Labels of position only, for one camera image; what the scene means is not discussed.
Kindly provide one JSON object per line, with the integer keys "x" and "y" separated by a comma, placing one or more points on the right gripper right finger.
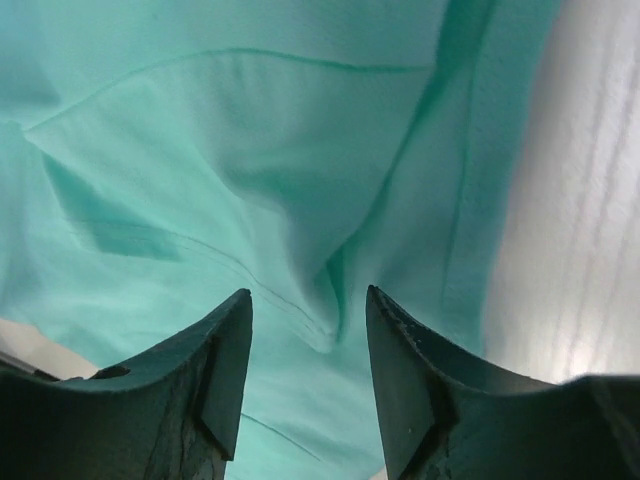
{"x": 445, "y": 413}

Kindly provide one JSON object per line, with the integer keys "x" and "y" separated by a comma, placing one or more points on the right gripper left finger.
{"x": 170, "y": 412}

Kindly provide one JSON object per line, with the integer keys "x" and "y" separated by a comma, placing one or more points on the teal t shirt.
{"x": 156, "y": 156}

